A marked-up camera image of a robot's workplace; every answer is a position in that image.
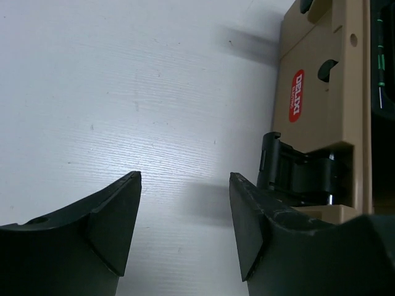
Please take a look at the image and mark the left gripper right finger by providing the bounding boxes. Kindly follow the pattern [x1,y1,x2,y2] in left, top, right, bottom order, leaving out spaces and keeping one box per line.
[229,173,394,295]

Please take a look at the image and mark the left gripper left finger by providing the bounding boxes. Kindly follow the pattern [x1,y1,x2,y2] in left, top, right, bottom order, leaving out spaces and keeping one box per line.
[1,171,141,295]

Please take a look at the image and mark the tan plastic toolbox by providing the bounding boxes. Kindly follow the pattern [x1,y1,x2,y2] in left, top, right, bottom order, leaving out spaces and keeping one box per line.
[270,0,395,226]

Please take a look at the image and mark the green black precision screwdriver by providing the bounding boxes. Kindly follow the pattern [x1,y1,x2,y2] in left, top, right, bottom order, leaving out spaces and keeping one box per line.
[376,14,385,109]

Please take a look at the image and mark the black toolbox latch near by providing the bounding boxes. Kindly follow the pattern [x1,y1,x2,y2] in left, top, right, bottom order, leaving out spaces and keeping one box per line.
[257,132,349,205]

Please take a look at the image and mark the black toolbox latch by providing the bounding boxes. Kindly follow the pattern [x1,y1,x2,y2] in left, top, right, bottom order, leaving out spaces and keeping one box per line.
[299,0,314,14]
[257,132,349,205]

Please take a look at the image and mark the black toolbox latch far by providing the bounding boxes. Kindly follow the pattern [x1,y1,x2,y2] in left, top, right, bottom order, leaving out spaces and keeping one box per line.
[299,0,314,14]

